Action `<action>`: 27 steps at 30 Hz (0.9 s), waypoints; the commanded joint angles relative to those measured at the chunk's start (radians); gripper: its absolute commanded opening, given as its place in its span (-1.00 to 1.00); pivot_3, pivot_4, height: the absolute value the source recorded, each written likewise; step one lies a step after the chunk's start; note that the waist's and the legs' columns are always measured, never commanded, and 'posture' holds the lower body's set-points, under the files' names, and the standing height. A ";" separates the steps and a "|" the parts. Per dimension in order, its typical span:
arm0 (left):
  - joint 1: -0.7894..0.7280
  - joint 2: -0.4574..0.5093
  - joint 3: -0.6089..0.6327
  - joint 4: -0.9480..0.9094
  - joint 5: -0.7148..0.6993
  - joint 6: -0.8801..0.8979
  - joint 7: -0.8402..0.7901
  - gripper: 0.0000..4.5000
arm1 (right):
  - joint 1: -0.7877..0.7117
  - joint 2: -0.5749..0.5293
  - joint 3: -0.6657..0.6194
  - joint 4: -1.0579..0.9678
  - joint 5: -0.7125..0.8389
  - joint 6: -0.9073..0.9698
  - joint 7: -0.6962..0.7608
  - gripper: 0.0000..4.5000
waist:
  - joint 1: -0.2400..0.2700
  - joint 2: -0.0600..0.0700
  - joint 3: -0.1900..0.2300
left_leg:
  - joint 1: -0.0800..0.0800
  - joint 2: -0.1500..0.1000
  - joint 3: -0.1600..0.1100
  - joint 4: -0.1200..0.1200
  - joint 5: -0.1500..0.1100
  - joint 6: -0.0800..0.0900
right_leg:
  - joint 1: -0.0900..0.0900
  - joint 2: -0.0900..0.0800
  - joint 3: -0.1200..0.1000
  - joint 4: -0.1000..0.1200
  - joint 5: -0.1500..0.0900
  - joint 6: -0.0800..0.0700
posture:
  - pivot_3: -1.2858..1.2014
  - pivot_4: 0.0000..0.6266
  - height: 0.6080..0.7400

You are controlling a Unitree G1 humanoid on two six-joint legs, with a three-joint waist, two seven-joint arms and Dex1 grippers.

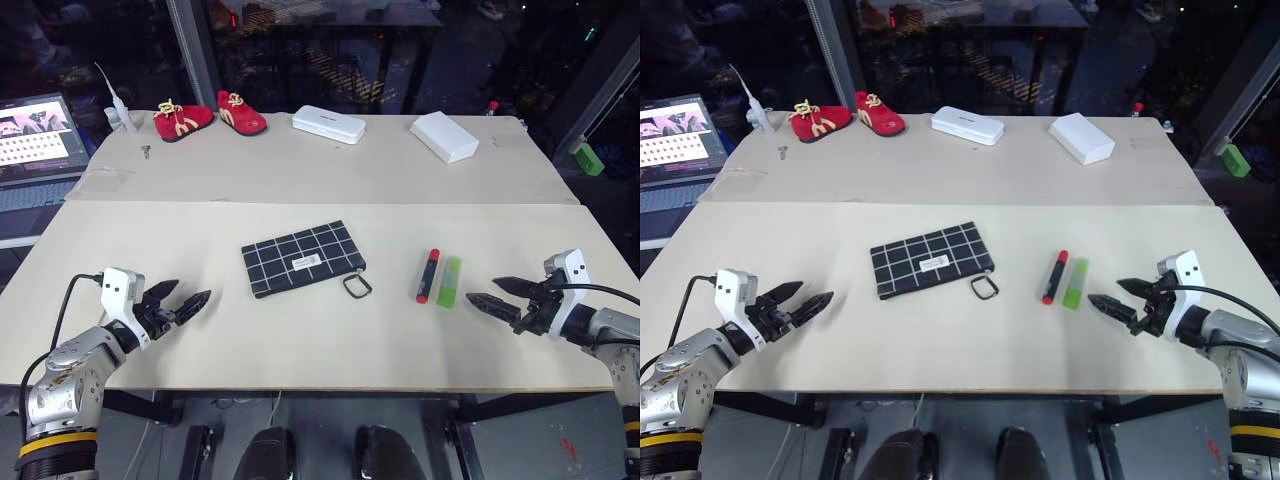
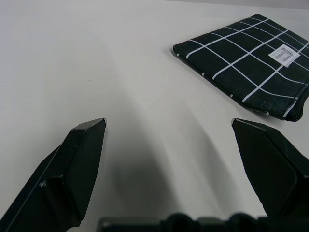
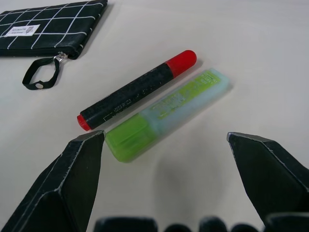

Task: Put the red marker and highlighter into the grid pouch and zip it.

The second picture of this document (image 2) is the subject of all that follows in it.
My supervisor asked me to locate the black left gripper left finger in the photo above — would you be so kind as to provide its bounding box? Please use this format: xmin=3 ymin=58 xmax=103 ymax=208
xmin=0 ymin=117 xmax=107 ymax=232

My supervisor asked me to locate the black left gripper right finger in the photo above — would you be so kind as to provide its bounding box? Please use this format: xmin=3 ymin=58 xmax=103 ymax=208
xmin=231 ymin=117 xmax=309 ymax=218

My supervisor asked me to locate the black white-grid fabric pouch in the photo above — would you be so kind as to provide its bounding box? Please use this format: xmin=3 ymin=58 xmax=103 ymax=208
xmin=172 ymin=13 xmax=309 ymax=121

